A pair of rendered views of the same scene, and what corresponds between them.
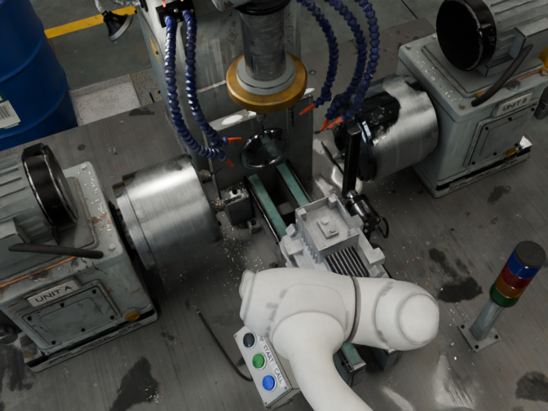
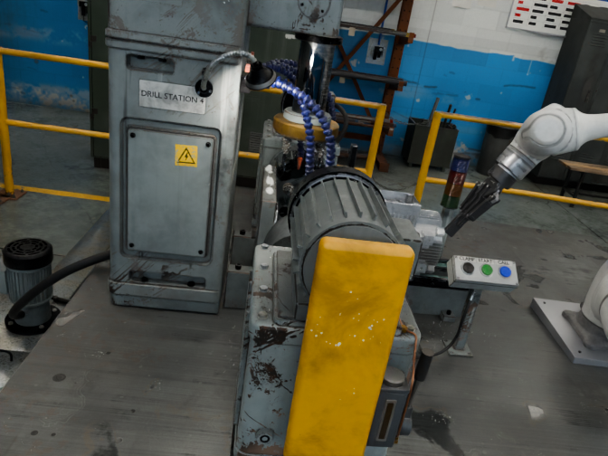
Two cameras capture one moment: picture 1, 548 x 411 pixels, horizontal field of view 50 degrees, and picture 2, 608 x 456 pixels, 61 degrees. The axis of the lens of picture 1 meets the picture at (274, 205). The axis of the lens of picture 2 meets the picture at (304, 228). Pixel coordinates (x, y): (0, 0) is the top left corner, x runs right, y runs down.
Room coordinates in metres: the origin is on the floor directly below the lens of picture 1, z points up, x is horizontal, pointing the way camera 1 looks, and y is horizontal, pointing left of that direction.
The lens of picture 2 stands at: (0.58, 1.35, 1.64)
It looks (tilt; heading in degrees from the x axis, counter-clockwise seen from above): 24 degrees down; 284
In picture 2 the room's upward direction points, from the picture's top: 9 degrees clockwise
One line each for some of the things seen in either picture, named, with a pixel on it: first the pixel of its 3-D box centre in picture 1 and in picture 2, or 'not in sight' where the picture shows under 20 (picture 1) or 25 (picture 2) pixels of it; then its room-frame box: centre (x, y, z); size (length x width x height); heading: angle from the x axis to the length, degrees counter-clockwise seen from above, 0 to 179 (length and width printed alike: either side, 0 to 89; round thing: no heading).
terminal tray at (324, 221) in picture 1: (326, 229); (394, 208); (0.69, -0.11, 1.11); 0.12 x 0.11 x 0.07; 20
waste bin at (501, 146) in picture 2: not in sight; (496, 149); (0.03, -5.23, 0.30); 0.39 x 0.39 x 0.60
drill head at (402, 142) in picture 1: (390, 124); (300, 183); (1.04, -0.33, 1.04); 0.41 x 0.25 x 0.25; 111
